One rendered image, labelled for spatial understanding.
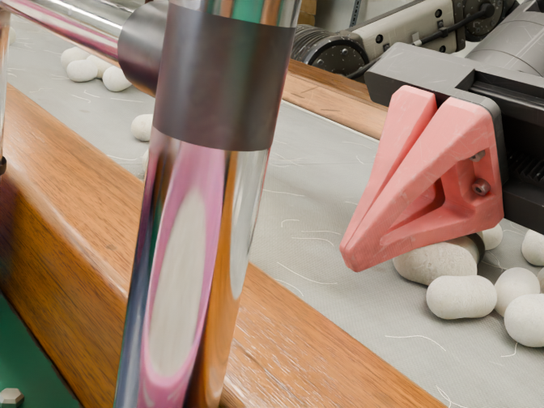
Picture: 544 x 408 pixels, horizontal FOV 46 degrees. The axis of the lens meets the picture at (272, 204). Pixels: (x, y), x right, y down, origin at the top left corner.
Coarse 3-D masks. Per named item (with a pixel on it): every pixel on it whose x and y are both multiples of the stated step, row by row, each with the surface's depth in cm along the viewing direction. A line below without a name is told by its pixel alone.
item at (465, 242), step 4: (476, 232) 32; (464, 236) 31; (480, 236) 32; (448, 240) 31; (452, 240) 31; (456, 240) 31; (460, 240) 31; (464, 240) 31; (468, 240) 31; (472, 240) 31; (456, 244) 31; (460, 244) 31; (464, 244) 31; (468, 244) 31; (472, 244) 31; (484, 244) 32; (464, 248) 30; (468, 248) 31; (472, 248) 31; (476, 248) 31; (472, 252) 31; (476, 252) 31; (472, 256) 31; (476, 256) 31; (476, 260) 31; (476, 264) 31
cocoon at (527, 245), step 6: (528, 234) 36; (534, 234) 35; (540, 234) 35; (528, 240) 35; (534, 240) 34; (540, 240) 34; (522, 246) 35; (528, 246) 35; (534, 246) 34; (540, 246) 34; (522, 252) 35; (528, 252) 35; (534, 252) 34; (540, 252) 34; (528, 258) 35; (534, 258) 34; (540, 258) 34; (534, 264) 35; (540, 264) 35
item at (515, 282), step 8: (504, 272) 29; (512, 272) 29; (520, 272) 29; (528, 272) 29; (504, 280) 28; (512, 280) 28; (520, 280) 28; (528, 280) 28; (536, 280) 29; (496, 288) 28; (504, 288) 28; (512, 288) 27; (520, 288) 27; (528, 288) 27; (536, 288) 28; (504, 296) 27; (512, 296) 27; (496, 304) 28; (504, 304) 27; (504, 312) 28
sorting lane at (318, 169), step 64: (128, 128) 45; (320, 128) 58; (320, 192) 40; (256, 256) 29; (320, 256) 31; (512, 256) 36; (384, 320) 26; (448, 320) 27; (448, 384) 22; (512, 384) 23
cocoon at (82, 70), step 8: (72, 64) 55; (80, 64) 55; (88, 64) 56; (72, 72) 54; (80, 72) 55; (88, 72) 55; (96, 72) 56; (72, 80) 55; (80, 80) 55; (88, 80) 56
